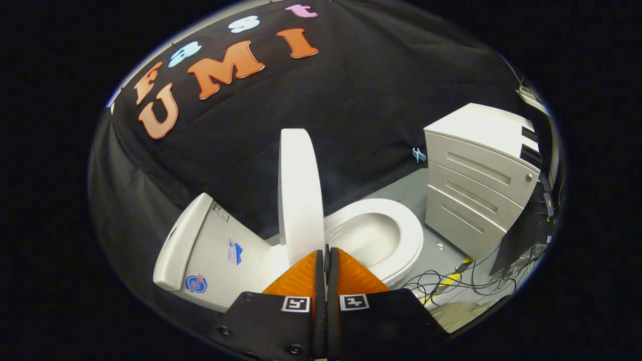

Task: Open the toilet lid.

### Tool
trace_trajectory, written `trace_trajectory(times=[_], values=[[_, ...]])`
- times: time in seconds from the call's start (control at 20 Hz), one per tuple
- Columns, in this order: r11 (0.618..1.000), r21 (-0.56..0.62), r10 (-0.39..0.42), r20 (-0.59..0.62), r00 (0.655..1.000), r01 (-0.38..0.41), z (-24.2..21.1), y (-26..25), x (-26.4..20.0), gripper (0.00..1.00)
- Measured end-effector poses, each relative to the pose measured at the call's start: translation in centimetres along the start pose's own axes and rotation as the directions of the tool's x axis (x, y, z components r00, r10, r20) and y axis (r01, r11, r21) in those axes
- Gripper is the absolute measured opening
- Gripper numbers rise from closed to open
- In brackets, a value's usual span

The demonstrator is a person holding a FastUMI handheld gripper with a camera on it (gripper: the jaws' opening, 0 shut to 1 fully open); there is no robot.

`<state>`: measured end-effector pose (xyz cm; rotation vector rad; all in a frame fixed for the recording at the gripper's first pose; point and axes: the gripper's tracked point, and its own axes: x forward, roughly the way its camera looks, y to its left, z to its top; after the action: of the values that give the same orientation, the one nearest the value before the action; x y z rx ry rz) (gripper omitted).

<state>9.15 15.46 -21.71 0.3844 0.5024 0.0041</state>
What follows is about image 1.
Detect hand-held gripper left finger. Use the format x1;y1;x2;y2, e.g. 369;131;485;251
208;250;328;359

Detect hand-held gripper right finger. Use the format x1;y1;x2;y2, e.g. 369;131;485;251
327;246;449;359

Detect white toilet lid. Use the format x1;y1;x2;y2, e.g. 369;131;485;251
278;128;326;266

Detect white ceramic toilet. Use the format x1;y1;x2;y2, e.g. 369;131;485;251
153;193;424;312

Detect yellow floor tape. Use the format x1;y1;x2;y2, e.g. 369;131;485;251
421;257;473;305

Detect white drawer cabinet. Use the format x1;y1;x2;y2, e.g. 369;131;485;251
424;103;542;261

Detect black backdrop cloth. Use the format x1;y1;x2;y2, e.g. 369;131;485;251
88;0;532;321

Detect black floor cables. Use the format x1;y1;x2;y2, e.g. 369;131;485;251
401;241;550;307

